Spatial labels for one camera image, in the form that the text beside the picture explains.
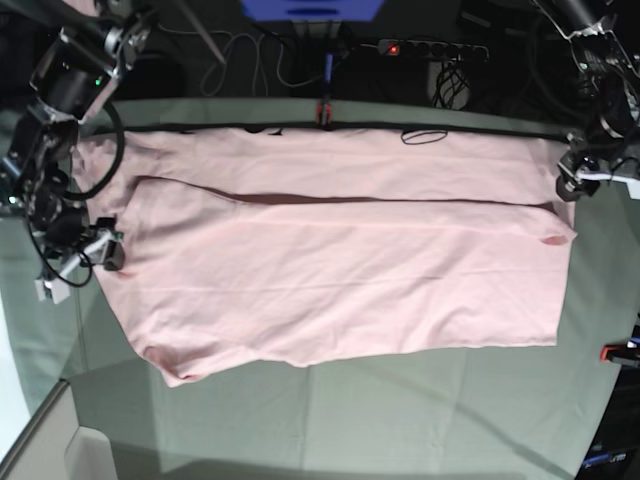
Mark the white bin corner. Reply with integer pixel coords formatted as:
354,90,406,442
64,426,118,480

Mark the white cable on floor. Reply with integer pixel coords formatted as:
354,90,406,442
199,29,301,97

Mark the black power strip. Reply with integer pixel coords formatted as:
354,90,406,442
377,39,490,63

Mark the pink t-shirt black print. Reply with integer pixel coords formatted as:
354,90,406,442
88,129,575,387

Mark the red clamp top centre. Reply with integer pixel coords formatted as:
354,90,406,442
315,100,332,130

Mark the blue box top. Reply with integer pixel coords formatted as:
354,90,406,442
241,0,384,22

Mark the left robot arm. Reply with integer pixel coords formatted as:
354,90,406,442
534,1,639,202

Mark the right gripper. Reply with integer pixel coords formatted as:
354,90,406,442
44,214,125,273

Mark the red clamp right edge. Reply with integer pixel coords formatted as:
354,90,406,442
600,338,640,369

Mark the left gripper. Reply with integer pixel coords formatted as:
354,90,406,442
556,132,622,201

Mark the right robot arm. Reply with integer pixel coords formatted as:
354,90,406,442
1,1,153,278

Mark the blue clamp handle centre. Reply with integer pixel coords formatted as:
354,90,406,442
323,53,334,87

